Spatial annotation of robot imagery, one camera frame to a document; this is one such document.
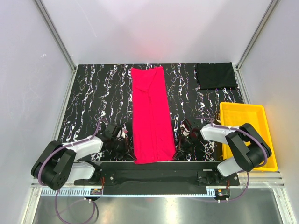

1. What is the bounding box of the pink t shirt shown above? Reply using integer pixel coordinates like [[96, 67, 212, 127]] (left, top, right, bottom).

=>
[[131, 67, 175, 165]]

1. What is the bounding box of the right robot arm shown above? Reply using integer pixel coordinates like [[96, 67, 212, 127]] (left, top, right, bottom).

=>
[[173, 119, 272, 186]]

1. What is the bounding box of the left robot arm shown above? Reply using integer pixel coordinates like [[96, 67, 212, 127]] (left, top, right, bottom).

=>
[[31, 124, 137, 190]]

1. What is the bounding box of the left connector block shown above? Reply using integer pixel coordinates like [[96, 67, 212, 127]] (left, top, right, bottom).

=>
[[90, 187, 103, 195]]

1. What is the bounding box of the connector block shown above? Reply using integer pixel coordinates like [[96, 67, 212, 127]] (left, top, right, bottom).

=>
[[90, 187, 103, 195], [217, 189, 230, 198]]

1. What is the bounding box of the yellow plastic bin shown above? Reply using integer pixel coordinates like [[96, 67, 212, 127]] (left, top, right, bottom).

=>
[[220, 102, 278, 172]]

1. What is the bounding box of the right connector block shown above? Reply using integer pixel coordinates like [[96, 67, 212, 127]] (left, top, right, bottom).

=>
[[217, 189, 230, 198]]

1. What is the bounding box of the folded black t shirt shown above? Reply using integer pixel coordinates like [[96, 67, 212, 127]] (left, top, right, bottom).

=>
[[195, 62, 238, 90]]

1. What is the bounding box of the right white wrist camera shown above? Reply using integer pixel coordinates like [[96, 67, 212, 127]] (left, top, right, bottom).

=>
[[181, 126, 190, 136]]

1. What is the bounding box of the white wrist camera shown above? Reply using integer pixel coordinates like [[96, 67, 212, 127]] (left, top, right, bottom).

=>
[[181, 126, 190, 136], [117, 129, 128, 139]]

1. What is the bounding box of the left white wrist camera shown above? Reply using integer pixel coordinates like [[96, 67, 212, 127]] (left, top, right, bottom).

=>
[[117, 129, 128, 139]]

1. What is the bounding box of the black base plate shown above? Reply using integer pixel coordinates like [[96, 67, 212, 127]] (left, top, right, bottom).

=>
[[75, 161, 240, 193]]

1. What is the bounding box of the slotted cable duct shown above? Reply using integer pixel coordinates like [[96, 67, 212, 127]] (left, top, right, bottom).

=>
[[41, 187, 216, 198]]

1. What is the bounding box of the right aluminium frame post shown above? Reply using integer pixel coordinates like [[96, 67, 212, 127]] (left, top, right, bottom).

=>
[[235, 0, 281, 70]]

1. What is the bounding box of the aluminium frame post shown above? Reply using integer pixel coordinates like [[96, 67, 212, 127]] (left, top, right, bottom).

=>
[[32, 0, 78, 70], [235, 0, 281, 70]]

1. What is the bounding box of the left aluminium frame post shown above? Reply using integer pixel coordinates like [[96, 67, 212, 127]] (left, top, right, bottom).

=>
[[32, 0, 78, 70]]

